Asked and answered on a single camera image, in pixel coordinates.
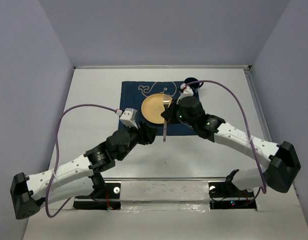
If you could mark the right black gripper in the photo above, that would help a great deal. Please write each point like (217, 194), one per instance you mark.
(169, 115)

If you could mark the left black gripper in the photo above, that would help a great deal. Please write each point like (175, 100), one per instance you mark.
(147, 134)

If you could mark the fork with pink handle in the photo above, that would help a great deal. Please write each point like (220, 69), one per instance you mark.
(166, 103)

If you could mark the yellow plate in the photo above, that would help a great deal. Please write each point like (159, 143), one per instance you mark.
(153, 106)

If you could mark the dark blue cup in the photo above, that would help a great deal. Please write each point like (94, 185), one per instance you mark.
(193, 83)

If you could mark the dark blue cloth placemat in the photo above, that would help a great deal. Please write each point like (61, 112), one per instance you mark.
(133, 93)

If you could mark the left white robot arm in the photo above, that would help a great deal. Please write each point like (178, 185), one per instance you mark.
(79, 177)

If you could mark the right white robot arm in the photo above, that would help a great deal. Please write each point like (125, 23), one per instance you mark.
(277, 165)

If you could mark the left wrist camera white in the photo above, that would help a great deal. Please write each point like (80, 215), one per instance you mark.
(127, 117)

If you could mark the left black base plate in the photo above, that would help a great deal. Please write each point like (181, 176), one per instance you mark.
(109, 200)

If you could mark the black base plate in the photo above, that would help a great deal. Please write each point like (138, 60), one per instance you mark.
(225, 196)
(109, 200)

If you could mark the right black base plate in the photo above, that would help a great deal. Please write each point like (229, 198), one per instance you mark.
(225, 196)

